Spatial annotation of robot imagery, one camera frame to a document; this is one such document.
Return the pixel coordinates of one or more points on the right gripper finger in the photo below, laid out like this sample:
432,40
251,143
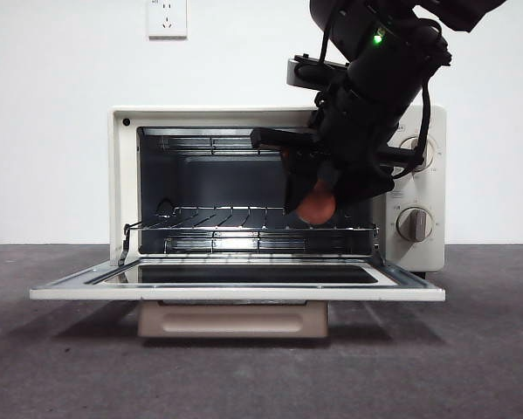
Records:
361,183
300,179

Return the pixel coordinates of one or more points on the brown egg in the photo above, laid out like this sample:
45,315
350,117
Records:
315,209

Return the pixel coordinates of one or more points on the glass oven door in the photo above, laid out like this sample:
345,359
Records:
243,293

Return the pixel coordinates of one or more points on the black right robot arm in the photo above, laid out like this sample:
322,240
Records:
374,87

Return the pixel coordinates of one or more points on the cream temperature knob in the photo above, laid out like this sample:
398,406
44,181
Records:
407,146

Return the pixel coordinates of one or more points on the cream timer knob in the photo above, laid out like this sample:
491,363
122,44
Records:
414,224

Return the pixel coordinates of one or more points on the black oven foot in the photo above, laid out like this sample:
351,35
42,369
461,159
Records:
419,275

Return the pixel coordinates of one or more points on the cream Toshiba toaster oven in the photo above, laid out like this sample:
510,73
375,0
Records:
121,174

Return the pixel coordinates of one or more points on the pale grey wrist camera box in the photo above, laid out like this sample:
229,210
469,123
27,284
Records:
292,72

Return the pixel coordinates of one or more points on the white wall socket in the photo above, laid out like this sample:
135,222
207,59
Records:
167,19

